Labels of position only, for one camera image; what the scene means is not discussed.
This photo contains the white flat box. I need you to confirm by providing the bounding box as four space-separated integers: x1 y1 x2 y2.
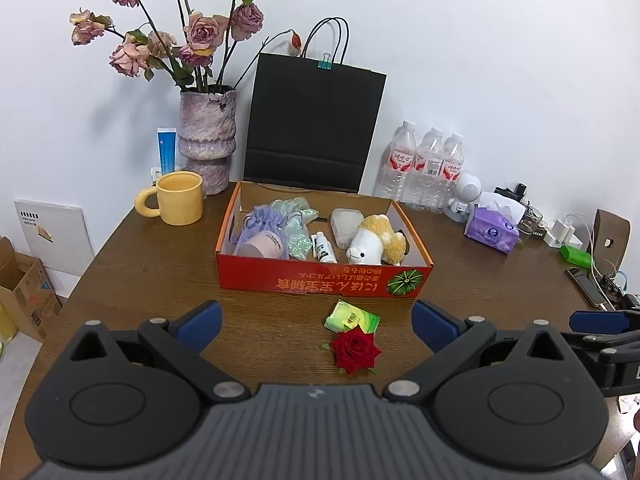
14 198 96 277

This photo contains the white charger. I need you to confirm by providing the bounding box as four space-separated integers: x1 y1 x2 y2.
545 217 585 251

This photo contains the clear cotton swab box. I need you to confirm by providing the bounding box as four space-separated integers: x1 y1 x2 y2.
330 207 365 250

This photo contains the black phone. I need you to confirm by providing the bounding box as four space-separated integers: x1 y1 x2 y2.
565 266 616 308

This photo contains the red cardboard box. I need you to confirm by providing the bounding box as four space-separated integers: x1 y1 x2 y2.
216 181 435 301

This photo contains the black paper bag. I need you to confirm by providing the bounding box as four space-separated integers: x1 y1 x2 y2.
243 16 388 195

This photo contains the brown cardboard box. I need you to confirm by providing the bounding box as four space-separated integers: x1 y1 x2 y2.
0 236 63 345

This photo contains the yellow and white plush alpaca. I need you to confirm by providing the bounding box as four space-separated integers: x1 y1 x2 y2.
346 214 408 267

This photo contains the dried pink rose bouquet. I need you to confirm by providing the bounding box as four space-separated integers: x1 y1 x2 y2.
69 0 303 95

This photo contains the red rose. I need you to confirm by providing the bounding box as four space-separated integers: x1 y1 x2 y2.
321 327 383 376

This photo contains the brown wooden desktop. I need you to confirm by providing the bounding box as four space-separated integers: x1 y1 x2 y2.
2 180 640 480

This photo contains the purple drawstring pouch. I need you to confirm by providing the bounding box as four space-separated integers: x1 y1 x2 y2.
234 205 291 256

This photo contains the small black device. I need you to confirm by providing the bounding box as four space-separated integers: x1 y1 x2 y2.
495 183 529 206

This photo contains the clear glass cup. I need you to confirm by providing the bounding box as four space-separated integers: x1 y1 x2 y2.
517 205 544 235

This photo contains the purple tissue pack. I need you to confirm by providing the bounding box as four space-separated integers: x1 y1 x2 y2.
464 191 526 254

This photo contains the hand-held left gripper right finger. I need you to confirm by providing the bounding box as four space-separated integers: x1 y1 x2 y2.
382 299 571 404

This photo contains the green tissue packet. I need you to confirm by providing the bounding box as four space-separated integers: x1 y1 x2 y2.
323 300 381 335

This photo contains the green plastic object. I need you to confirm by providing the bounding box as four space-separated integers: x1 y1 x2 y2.
559 244 597 268

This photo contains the brown wooden stand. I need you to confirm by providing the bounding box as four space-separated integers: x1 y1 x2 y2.
593 208 631 281

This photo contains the iridescent green plastic bag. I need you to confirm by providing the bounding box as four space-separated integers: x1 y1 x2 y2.
270 196 321 262

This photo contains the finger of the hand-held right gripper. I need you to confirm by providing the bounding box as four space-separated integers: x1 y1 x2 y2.
569 309 640 334
559 331 640 367

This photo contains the clear water bottle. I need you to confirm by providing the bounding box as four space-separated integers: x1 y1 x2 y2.
435 133 466 213
375 121 418 201
405 127 445 211

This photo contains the blue white tube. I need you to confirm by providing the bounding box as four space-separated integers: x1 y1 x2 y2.
157 127 179 176

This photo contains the white charging cable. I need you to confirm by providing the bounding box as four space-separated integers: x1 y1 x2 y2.
565 212 626 291

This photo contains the yellow mug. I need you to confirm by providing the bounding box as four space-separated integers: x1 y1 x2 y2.
134 171 206 227

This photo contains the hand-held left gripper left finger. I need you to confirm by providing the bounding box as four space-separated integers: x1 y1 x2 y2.
60 300 251 404

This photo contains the purple ceramic vase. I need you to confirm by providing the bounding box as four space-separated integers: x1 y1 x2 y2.
178 85 238 196

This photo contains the white spray bottle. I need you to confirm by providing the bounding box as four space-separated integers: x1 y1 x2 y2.
311 231 338 264

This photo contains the white round robot toy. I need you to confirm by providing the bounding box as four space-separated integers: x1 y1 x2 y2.
445 171 483 222

